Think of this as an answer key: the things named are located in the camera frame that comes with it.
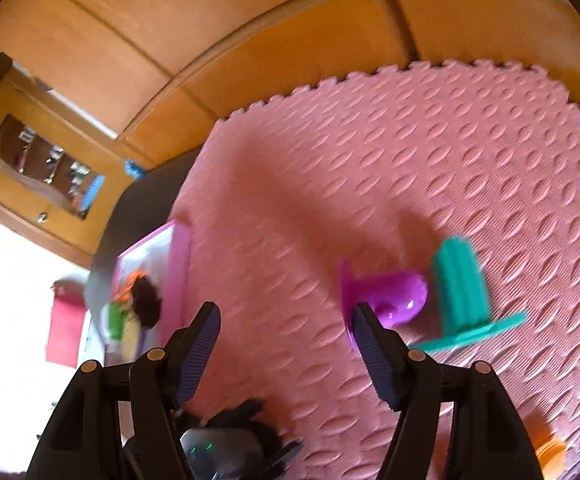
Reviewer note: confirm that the yellow orange toy piece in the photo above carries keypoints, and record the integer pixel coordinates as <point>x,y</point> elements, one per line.
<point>549,450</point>

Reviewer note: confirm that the pink foam puzzle mat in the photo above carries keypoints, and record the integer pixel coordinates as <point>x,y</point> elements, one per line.
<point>369,160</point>

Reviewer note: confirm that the small orange toy piece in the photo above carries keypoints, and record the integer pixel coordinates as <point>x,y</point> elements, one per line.
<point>131,285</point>

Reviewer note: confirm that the wooden display cabinet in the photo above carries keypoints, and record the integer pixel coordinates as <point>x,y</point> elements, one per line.
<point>0,195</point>

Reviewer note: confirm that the brown perforated disc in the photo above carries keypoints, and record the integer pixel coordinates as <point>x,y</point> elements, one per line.
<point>146,302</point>

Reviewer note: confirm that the purple plastic cup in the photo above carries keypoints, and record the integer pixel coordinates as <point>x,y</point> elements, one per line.
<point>394,295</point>

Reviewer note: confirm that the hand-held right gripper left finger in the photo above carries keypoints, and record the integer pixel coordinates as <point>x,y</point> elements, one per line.
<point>202,355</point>

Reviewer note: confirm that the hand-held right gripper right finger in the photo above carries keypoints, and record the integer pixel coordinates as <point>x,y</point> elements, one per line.
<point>377,360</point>

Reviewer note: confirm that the pink cardboard box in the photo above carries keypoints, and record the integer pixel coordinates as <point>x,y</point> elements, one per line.
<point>180,270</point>

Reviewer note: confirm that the green ribbed toy piece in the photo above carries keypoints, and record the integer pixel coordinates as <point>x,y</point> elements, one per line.
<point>457,290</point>

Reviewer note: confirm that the wooden wardrobe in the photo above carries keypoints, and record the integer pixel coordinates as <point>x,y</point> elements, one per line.
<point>195,35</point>

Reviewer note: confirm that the red cloth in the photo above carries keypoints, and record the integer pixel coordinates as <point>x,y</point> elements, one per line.
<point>65,330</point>

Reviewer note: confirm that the white and green toy piece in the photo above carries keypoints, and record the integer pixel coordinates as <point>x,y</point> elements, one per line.
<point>117,325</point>

